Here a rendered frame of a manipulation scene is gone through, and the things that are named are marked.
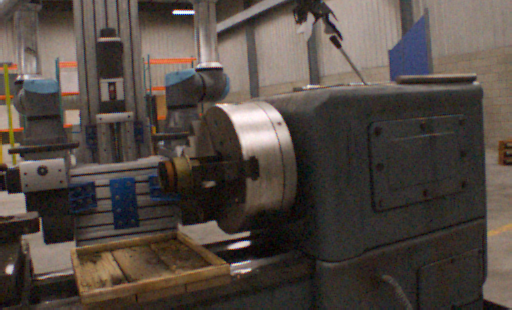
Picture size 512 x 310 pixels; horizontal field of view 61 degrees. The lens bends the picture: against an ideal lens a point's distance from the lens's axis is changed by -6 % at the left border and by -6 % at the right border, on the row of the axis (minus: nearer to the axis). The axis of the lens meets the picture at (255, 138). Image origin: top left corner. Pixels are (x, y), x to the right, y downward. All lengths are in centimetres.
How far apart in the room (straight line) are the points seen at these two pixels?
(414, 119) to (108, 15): 122
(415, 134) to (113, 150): 110
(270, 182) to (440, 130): 49
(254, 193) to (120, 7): 111
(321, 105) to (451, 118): 42
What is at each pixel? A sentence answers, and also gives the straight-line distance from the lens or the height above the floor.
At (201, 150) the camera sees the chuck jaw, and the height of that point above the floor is 113.
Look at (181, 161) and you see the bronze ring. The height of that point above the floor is 111.
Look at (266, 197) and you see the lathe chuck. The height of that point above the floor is 103.
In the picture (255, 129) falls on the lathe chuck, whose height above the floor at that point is 117.
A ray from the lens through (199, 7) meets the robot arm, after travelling 181.
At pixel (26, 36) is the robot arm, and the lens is 182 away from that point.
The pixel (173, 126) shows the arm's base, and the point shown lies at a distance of 165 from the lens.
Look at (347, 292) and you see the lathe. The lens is 111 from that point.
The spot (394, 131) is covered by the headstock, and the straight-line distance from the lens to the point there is 113.
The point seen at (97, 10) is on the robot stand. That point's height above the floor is 166.
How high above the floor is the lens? 121
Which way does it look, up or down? 3 degrees down
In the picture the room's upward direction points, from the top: 4 degrees counter-clockwise
